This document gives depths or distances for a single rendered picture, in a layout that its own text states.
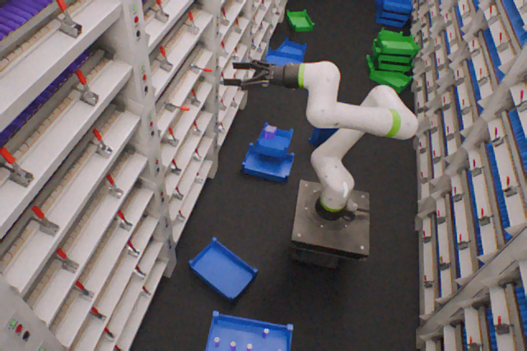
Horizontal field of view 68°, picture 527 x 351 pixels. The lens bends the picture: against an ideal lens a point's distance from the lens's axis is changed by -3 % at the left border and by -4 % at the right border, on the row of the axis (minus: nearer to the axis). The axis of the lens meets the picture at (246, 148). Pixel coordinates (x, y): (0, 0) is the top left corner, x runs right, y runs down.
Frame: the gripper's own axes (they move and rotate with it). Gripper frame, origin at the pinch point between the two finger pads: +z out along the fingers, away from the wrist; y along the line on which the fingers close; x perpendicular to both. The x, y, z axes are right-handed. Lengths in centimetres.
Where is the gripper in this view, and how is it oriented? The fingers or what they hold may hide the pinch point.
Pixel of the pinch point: (233, 73)
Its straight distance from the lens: 155.9
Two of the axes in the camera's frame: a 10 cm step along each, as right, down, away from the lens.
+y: 2.7, -6.9, 6.8
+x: -1.4, -7.2, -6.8
